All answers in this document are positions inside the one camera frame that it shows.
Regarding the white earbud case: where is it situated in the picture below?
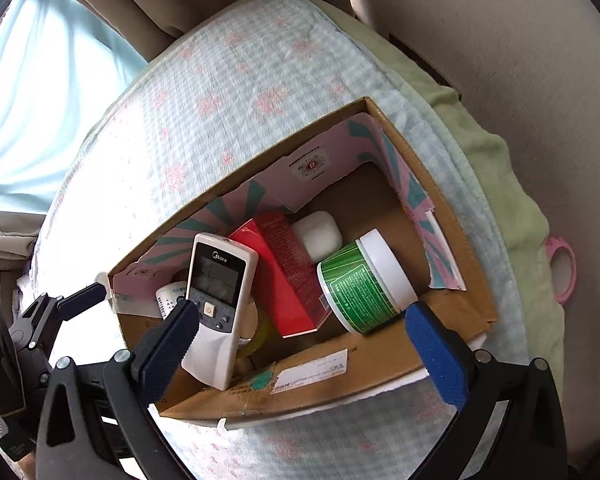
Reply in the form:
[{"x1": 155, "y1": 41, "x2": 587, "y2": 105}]
[{"x1": 291, "y1": 211, "x2": 342, "y2": 264}]

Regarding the red carton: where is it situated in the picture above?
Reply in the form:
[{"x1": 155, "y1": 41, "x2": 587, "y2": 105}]
[{"x1": 228, "y1": 211, "x2": 332, "y2": 338}]

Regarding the yellow plastic item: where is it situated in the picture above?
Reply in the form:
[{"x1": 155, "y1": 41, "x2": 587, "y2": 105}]
[{"x1": 237, "y1": 305, "x2": 276, "y2": 358}]

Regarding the pink tape roll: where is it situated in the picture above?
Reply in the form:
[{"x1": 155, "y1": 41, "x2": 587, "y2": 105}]
[{"x1": 545, "y1": 236, "x2": 577, "y2": 303}]

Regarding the light blue cloth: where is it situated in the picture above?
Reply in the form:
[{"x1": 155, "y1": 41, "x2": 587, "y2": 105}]
[{"x1": 0, "y1": 0, "x2": 151, "y2": 211}]

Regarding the white remote control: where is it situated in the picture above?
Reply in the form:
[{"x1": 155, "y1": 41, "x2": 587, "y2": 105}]
[{"x1": 181, "y1": 233, "x2": 259, "y2": 391}]

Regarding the white pill bottle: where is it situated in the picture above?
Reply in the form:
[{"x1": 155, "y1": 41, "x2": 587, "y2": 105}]
[{"x1": 155, "y1": 281, "x2": 191, "y2": 321}]

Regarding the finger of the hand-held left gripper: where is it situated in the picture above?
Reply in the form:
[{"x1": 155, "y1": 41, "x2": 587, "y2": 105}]
[{"x1": 9, "y1": 281, "x2": 107, "y2": 361}]

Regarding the green jar with white lid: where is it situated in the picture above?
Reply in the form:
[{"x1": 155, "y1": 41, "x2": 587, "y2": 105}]
[{"x1": 316, "y1": 228, "x2": 418, "y2": 335}]

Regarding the printed cardboard box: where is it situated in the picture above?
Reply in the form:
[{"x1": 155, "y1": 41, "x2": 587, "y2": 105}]
[{"x1": 107, "y1": 96, "x2": 498, "y2": 428}]

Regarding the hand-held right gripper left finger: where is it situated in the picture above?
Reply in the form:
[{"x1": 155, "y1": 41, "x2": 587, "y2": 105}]
[{"x1": 36, "y1": 300, "x2": 201, "y2": 480}]

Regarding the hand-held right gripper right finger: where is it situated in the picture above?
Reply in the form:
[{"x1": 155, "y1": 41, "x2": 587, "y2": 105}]
[{"x1": 405, "y1": 301, "x2": 567, "y2": 480}]

